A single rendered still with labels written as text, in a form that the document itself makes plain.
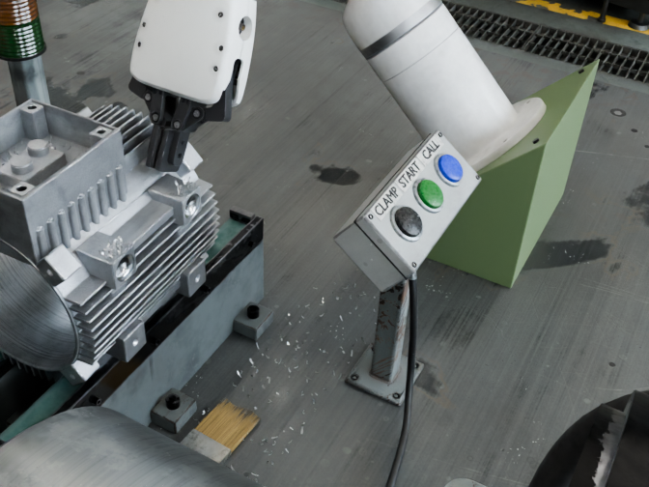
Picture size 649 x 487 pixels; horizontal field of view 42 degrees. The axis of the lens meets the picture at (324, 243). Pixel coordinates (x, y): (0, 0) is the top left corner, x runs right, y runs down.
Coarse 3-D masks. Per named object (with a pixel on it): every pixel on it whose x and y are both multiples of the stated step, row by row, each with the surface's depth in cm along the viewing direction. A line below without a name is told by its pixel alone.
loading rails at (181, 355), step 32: (224, 224) 100; (256, 224) 99; (224, 256) 94; (256, 256) 102; (224, 288) 97; (256, 288) 105; (160, 320) 86; (192, 320) 93; (224, 320) 100; (256, 320) 102; (0, 352) 84; (160, 352) 89; (192, 352) 95; (0, 384) 84; (32, 384) 88; (64, 384) 81; (96, 384) 80; (128, 384) 85; (160, 384) 91; (0, 416) 85; (32, 416) 78; (128, 416) 87; (160, 416) 91
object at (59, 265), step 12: (84, 108) 86; (192, 156) 82; (180, 168) 82; (192, 168) 81; (60, 252) 69; (36, 264) 69; (48, 264) 68; (60, 264) 69; (72, 264) 70; (48, 276) 69; (60, 276) 69; (72, 372) 77; (84, 372) 77; (72, 384) 78
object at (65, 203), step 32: (0, 128) 74; (32, 128) 76; (64, 128) 76; (96, 128) 74; (0, 160) 74; (32, 160) 72; (64, 160) 74; (96, 160) 72; (0, 192) 66; (32, 192) 66; (64, 192) 69; (96, 192) 73; (0, 224) 68; (32, 224) 67; (64, 224) 70; (32, 256) 69
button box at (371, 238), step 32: (416, 160) 83; (384, 192) 78; (416, 192) 80; (448, 192) 83; (352, 224) 77; (384, 224) 76; (448, 224) 81; (352, 256) 79; (384, 256) 77; (416, 256) 77; (384, 288) 79
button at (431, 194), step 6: (426, 180) 81; (420, 186) 80; (426, 186) 81; (432, 186) 81; (438, 186) 82; (420, 192) 80; (426, 192) 80; (432, 192) 81; (438, 192) 81; (420, 198) 80; (426, 198) 80; (432, 198) 80; (438, 198) 81; (426, 204) 80; (432, 204) 80; (438, 204) 81
